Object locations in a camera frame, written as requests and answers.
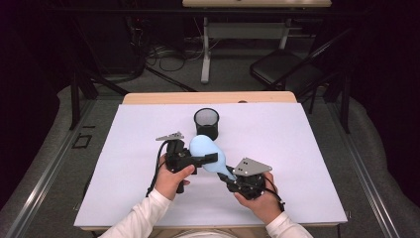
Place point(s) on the person's right hand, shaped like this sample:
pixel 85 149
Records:
pixel 264 205

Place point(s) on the black metal stand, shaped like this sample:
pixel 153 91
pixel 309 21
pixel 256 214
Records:
pixel 75 99
pixel 345 99

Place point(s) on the white frame desk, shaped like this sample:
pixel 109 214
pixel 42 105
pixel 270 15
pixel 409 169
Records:
pixel 205 49

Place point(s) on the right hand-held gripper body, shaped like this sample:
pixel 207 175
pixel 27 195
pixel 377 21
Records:
pixel 249 185

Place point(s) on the person's left hand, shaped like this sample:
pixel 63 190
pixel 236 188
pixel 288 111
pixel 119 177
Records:
pixel 168 183

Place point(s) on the white table cover board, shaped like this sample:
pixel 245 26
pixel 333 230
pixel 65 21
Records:
pixel 132 132

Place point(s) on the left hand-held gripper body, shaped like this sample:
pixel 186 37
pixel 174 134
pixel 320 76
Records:
pixel 178 158

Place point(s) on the black folding chair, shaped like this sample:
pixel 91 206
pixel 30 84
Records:
pixel 284 67

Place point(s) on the person's beige torso clothing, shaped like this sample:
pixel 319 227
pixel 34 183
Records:
pixel 204 234

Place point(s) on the light blue hairbrush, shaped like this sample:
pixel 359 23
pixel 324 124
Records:
pixel 201 145

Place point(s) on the metal floor rail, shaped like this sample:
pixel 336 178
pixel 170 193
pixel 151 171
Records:
pixel 360 165
pixel 49 168

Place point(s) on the black mesh pen holder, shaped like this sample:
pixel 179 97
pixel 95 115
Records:
pixel 211 127

